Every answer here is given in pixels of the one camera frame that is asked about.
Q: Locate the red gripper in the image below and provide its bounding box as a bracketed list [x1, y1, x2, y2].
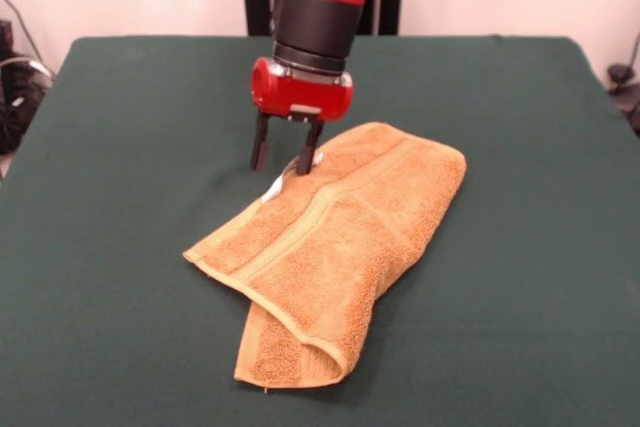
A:
[249, 56, 356, 177]

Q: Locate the orange terry towel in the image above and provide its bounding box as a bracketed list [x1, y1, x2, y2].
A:
[182, 121, 468, 393]

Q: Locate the dark green table cloth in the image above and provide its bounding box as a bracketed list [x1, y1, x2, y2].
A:
[0, 34, 640, 427]

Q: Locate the black equipment pile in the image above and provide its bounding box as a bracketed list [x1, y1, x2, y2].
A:
[0, 19, 56, 156]

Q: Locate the dark grey stand base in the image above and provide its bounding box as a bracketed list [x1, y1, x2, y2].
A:
[606, 63, 640, 136]

